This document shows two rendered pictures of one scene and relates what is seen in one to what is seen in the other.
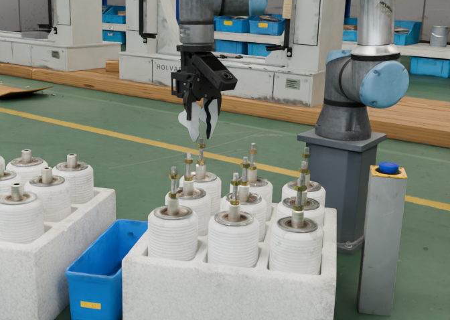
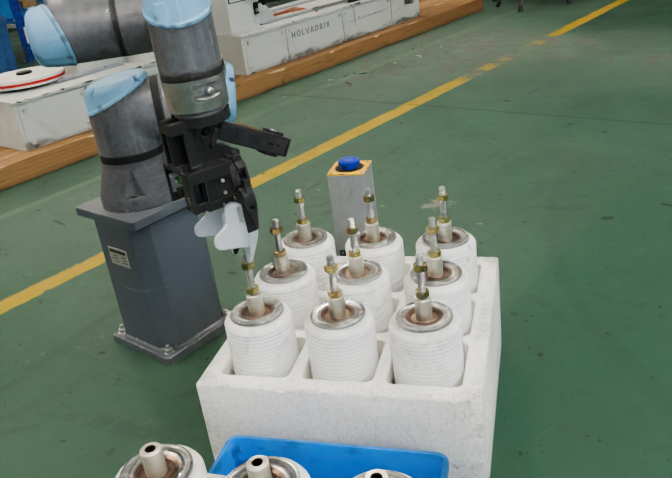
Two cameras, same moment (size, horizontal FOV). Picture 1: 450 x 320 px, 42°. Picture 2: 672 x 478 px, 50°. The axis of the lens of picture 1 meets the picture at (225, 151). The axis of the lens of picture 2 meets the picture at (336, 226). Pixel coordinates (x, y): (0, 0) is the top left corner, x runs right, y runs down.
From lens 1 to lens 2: 1.39 m
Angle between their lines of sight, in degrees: 77
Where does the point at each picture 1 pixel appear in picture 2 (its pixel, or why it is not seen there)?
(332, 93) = (140, 142)
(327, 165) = (178, 238)
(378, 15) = not seen: hidden behind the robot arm
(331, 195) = (195, 271)
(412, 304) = not seen: hidden behind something
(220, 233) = (466, 288)
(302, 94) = not seen: outside the picture
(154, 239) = (453, 355)
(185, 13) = (208, 56)
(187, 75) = (230, 161)
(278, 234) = (466, 251)
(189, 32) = (220, 86)
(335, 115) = (157, 169)
